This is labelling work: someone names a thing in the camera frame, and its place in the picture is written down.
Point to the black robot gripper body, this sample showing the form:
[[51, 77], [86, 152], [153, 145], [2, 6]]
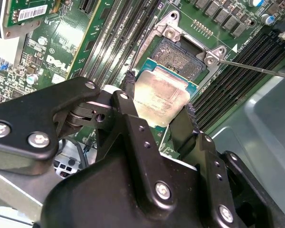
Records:
[[97, 202]]

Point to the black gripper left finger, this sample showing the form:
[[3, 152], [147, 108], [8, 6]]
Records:
[[26, 114]]

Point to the silver topped CPU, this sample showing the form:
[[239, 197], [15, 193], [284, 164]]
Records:
[[161, 97]]

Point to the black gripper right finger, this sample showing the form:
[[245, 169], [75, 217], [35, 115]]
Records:
[[211, 166]]

